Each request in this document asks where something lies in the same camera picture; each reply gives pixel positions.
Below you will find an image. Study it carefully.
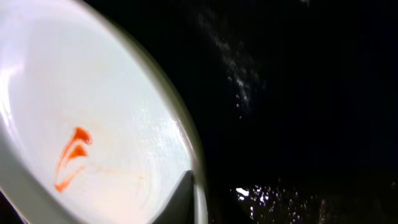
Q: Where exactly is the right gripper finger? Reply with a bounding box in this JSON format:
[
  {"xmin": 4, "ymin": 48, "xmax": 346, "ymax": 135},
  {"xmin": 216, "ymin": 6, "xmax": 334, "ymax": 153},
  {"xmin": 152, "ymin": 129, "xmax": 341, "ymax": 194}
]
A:
[{"xmin": 152, "ymin": 170, "xmax": 195, "ymax": 224}]

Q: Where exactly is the light blue plate back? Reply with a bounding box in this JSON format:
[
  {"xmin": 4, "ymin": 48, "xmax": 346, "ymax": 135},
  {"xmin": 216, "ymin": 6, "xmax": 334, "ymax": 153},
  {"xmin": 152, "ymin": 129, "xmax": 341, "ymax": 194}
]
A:
[{"xmin": 1, "ymin": 1, "xmax": 208, "ymax": 224}]

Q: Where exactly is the black round tray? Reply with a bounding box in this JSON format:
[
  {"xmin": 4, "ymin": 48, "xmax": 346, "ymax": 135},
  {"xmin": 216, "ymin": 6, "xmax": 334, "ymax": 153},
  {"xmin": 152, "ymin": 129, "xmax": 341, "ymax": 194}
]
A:
[{"xmin": 0, "ymin": 0, "xmax": 398, "ymax": 224}]

